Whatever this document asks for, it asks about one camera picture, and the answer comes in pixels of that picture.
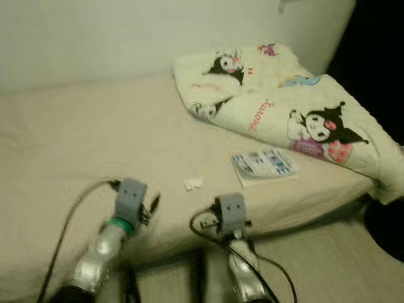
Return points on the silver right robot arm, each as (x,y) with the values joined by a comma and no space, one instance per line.
(246,271)

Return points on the crumpled white tissue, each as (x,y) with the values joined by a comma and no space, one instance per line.
(193,184)

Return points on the white blue paperback book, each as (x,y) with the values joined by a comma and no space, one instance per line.
(265,165)

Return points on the cream cartoon print blanket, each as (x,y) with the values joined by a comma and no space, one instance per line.
(278,101)

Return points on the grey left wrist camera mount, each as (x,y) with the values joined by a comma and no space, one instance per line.
(131,197)

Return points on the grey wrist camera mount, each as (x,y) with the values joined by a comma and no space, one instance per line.
(232,211)
(131,197)

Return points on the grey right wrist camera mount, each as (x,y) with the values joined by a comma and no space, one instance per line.
(232,211)

